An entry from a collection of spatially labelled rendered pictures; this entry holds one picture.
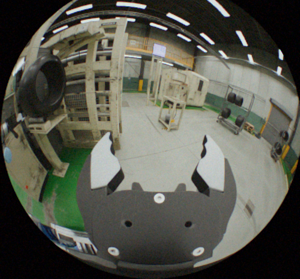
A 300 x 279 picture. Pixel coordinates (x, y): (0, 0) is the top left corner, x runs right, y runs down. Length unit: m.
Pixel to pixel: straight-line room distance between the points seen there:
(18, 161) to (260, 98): 11.69
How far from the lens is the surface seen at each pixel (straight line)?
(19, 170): 1.46
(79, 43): 1.23
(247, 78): 10.86
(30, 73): 0.86
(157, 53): 4.23
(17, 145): 1.42
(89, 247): 0.55
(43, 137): 1.36
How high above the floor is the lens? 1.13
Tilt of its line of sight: 30 degrees down
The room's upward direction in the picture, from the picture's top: 9 degrees clockwise
